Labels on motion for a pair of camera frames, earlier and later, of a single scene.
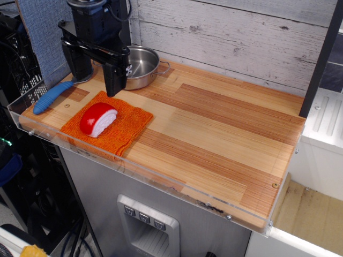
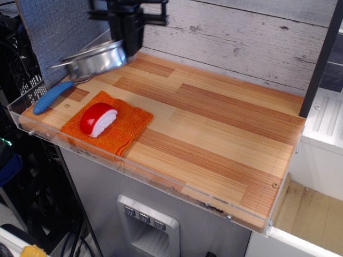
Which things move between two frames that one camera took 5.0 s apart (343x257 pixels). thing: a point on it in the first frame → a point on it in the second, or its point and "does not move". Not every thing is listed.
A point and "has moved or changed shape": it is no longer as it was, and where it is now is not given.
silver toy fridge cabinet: x=127 y=218 does not move
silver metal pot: x=143 y=64 has moved or changed shape
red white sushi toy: x=96 y=117 does not move
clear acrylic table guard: x=229 y=160 does not move
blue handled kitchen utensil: x=55 y=92 does not move
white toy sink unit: x=309 y=220 does not move
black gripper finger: x=115 y=77 → x=134 y=25
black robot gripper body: x=95 y=29 → x=127 y=9
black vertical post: x=322 y=59 does not move
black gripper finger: x=80 y=65 → x=117 y=27
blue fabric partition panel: x=42 y=17 does not move
